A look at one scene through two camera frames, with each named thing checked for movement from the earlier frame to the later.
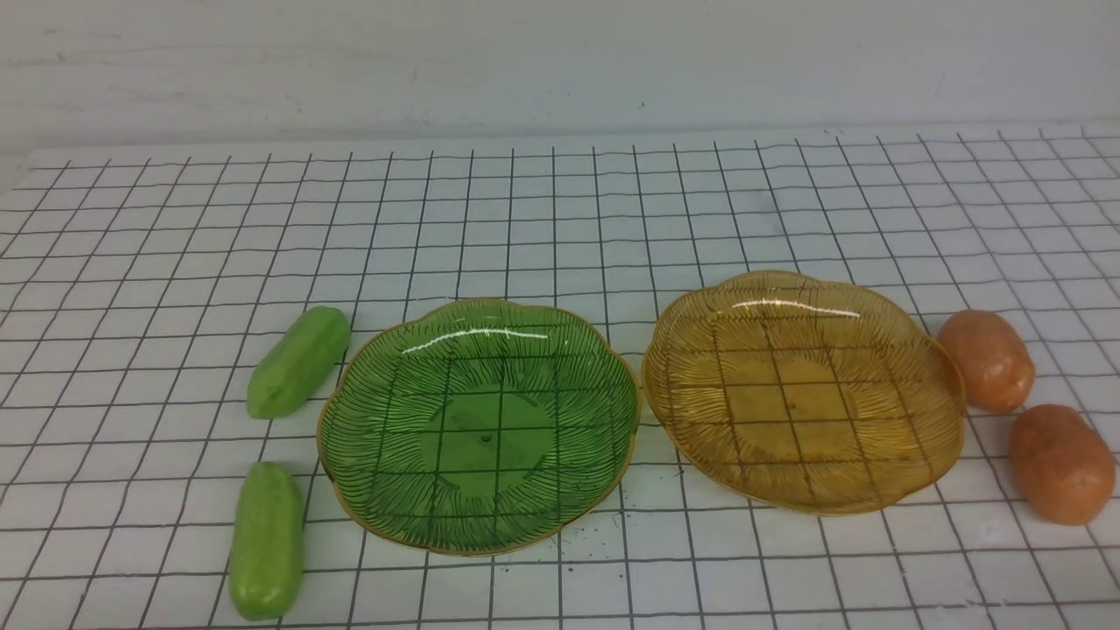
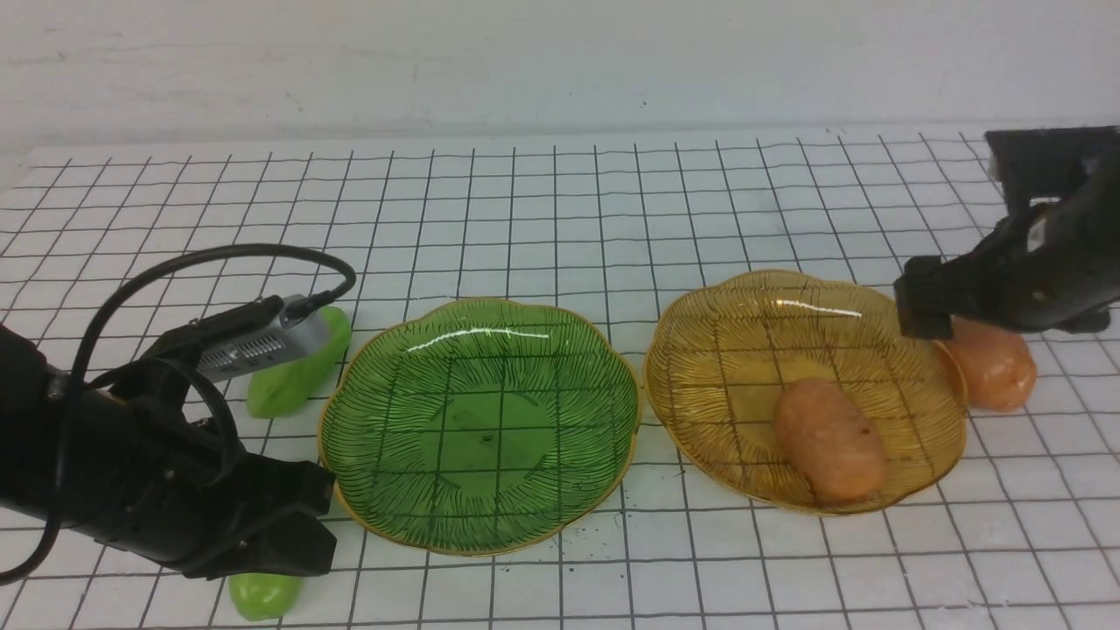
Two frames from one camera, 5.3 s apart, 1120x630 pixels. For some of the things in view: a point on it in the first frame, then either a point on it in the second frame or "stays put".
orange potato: x=1063 y=464 to x=836 y=450
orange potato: x=996 y=369 stays put
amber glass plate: x=803 y=394 stays put
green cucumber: x=303 y=354 stays put
